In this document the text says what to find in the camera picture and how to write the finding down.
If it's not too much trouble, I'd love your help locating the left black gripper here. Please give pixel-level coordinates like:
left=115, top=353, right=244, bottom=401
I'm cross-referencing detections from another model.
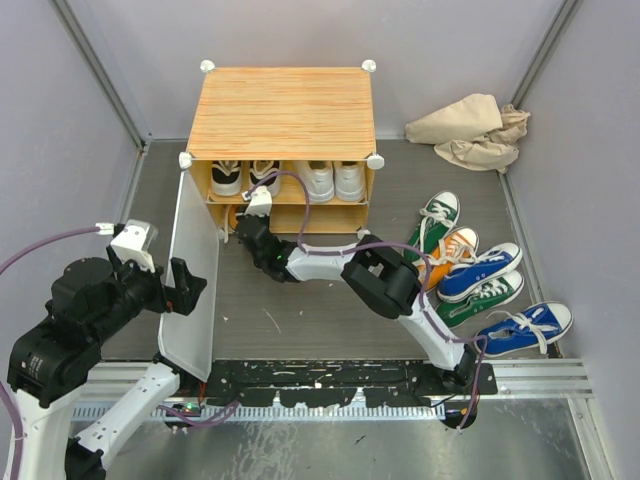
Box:
left=93, top=241, right=207, bottom=341

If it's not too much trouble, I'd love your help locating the orange sneaker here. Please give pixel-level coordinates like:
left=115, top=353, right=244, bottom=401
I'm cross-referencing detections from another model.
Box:
left=413, top=227, right=479, bottom=292
left=222, top=204, right=246, bottom=243

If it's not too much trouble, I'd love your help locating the white cabinet door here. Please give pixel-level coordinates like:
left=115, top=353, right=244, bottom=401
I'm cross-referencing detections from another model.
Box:
left=158, top=170, right=220, bottom=382

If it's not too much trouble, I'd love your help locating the black white sneaker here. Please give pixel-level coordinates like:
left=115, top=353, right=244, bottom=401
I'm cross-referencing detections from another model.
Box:
left=249, top=160, right=281, bottom=196
left=211, top=161, right=242, bottom=197

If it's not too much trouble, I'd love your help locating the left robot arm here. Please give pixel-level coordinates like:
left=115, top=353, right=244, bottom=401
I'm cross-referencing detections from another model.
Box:
left=1, top=257, right=207, bottom=479

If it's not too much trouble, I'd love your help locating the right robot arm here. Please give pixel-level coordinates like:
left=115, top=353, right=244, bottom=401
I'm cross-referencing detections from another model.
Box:
left=236, top=215, right=478, bottom=394

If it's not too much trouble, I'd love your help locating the wooden shoe cabinet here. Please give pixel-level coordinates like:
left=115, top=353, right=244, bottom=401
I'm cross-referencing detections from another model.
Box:
left=179, top=59, right=385, bottom=237

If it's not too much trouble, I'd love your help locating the green sneaker upper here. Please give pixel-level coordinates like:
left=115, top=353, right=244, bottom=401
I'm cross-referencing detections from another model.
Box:
left=407, top=191, right=460, bottom=254

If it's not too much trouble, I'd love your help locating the green sneaker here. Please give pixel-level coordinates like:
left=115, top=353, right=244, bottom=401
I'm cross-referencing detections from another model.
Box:
left=436, top=271, right=525, bottom=328
left=407, top=191, right=460, bottom=254

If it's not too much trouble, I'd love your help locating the blue sneaker upper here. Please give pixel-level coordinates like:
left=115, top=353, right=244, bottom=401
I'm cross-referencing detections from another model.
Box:
left=437, top=242, right=522, bottom=302

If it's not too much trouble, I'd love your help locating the blue sneaker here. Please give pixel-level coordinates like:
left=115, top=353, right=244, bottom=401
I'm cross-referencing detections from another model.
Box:
left=475, top=302, right=574, bottom=358
left=437, top=242, right=522, bottom=302

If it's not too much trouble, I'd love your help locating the beige cloth bag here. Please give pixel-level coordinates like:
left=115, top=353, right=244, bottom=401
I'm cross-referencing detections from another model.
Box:
left=405, top=93, right=531, bottom=174

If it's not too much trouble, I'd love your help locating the green sneaker lower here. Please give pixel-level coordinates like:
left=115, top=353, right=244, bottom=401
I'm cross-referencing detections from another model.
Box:
left=436, top=271, right=525, bottom=328

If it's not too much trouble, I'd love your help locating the blue sneaker lower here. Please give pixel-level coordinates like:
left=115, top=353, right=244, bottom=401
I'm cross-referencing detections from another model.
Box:
left=475, top=302, right=574, bottom=358

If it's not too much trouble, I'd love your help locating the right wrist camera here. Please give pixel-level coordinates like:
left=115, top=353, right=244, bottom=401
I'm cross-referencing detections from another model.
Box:
left=242, top=186, right=273, bottom=217

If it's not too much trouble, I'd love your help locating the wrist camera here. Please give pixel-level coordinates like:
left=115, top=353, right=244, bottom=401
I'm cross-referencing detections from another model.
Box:
left=242, top=186, right=273, bottom=217
left=110, top=219, right=158, bottom=273

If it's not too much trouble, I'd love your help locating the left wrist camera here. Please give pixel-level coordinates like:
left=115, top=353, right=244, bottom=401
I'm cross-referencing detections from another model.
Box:
left=110, top=219, right=158, bottom=273

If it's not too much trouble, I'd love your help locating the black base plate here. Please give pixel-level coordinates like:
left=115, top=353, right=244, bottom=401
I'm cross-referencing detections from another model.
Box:
left=204, top=360, right=497, bottom=408

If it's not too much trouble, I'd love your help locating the white cable tray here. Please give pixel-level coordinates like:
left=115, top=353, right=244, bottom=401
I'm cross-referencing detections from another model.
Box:
left=72, top=402, right=445, bottom=422

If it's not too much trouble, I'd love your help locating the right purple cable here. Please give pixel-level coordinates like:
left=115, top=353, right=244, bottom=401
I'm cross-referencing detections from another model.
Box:
left=241, top=170, right=489, bottom=431

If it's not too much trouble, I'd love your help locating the purple cable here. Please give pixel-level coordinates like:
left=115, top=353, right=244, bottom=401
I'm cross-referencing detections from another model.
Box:
left=0, top=222, right=119, bottom=480
left=241, top=170, right=489, bottom=431

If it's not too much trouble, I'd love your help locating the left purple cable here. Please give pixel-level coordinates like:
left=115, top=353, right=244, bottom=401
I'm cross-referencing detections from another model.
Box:
left=0, top=222, right=119, bottom=480

